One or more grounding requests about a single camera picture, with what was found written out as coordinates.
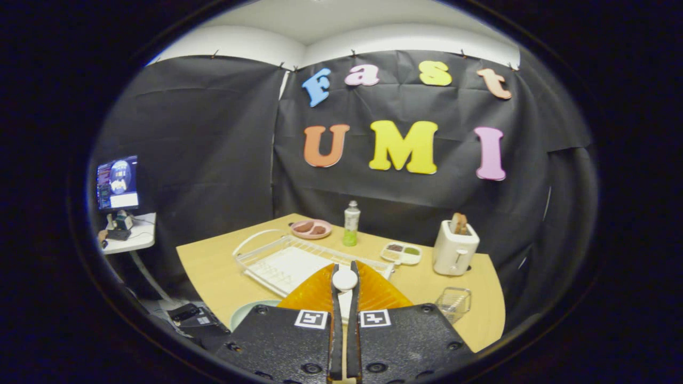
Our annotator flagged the white side table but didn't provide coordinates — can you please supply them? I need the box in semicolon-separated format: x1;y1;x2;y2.
99;212;174;305

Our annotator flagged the black backdrop cloth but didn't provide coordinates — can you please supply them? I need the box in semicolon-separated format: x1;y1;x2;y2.
91;48;598;331

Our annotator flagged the computer monitor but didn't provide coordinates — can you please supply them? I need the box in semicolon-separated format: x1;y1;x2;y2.
96;155;139;212

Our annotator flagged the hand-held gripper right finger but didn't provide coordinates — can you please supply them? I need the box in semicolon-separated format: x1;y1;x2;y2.
347;260;475;384

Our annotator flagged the green drink bottle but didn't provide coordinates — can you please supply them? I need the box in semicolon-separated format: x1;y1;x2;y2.
343;201;361;247

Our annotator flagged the black equipment case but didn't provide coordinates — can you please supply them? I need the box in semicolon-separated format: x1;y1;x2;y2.
166;302;231;342

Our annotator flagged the white divided tray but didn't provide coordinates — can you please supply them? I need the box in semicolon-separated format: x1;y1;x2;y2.
380;242;423;266

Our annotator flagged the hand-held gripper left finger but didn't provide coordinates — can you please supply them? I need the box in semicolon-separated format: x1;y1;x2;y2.
216;263;345;384

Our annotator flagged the silver wire basket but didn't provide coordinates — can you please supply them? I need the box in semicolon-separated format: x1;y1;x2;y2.
435;287;472;325

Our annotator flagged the pink plate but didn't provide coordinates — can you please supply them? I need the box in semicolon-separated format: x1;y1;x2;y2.
290;219;333;239

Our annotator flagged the light green plate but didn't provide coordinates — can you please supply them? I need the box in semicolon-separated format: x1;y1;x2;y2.
229;300;282;332

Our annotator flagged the white toaster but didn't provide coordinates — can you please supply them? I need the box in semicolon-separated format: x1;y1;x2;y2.
432;220;480;276

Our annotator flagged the white wire dish rack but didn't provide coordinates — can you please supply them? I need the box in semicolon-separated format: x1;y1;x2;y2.
233;229;395;325

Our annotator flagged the small black white device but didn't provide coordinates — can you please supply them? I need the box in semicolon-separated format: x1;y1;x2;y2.
106;210;134;241

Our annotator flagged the pink checked handle spoon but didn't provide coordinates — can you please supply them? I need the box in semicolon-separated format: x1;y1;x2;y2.
332;268;359;326

